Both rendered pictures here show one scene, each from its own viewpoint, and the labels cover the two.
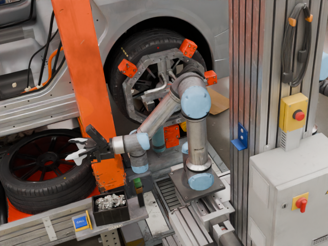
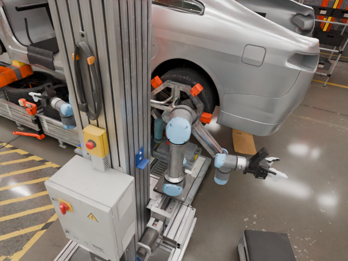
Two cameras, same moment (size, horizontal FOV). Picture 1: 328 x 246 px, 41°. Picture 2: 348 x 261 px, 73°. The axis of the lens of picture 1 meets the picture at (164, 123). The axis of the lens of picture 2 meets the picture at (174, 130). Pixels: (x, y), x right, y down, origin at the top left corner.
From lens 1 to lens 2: 1.54 m
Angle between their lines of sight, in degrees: 29
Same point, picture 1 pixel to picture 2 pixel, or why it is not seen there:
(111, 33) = (158, 57)
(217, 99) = (249, 145)
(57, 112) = not seen: hidden behind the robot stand
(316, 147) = (111, 181)
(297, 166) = (78, 181)
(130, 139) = (59, 103)
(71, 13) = not seen: hidden behind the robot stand
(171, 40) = (190, 79)
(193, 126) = not seen: hidden behind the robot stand
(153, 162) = (162, 148)
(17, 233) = (71, 132)
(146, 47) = (173, 75)
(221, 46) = (228, 103)
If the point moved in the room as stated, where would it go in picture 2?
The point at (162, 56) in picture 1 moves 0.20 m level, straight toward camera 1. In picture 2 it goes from (176, 86) to (160, 92)
